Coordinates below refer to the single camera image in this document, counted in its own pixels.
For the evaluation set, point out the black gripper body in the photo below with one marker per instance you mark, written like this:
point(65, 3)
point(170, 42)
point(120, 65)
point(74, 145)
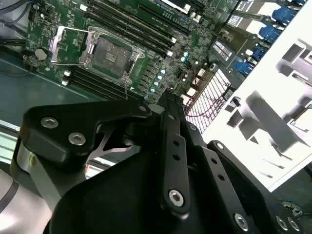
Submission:
point(117, 195)

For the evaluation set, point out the metal socket cover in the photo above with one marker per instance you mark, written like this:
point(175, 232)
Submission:
point(55, 48)

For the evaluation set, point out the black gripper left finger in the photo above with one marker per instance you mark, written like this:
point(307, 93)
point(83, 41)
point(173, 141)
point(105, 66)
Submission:
point(73, 114)

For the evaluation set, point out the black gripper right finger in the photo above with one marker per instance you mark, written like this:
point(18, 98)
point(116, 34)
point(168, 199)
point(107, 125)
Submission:
point(219, 169)

